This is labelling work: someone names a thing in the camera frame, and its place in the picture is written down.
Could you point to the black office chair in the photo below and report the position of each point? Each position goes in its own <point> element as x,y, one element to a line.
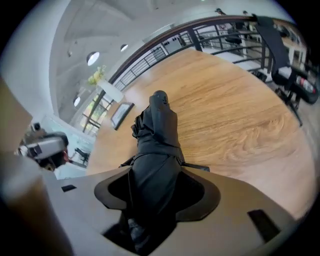
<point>272,42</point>

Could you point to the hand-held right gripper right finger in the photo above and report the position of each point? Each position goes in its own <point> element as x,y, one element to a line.
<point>225,200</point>

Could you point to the black picture frame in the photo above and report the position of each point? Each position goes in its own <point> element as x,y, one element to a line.
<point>121,116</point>

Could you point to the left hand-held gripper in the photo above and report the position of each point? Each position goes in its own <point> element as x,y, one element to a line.
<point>35,128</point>

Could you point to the wooden table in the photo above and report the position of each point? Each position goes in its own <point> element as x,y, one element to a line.
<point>225,112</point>

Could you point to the white vase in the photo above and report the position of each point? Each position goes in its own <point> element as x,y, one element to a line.
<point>112,91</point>

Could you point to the black metal railing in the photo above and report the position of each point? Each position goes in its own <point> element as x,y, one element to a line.
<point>195,37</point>

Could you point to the black umbrella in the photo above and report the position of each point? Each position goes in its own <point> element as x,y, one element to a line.
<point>157,150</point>

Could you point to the round ceiling lamp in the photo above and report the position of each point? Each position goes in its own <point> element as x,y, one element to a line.
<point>93,58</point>
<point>124,47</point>
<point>76,101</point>

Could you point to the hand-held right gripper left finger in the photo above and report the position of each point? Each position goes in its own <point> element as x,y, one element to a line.
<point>82,200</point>

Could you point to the yellow and white flowers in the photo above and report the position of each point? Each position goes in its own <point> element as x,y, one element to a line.
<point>96,76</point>

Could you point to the red and white bottle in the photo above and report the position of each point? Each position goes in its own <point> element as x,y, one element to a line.
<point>306,85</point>

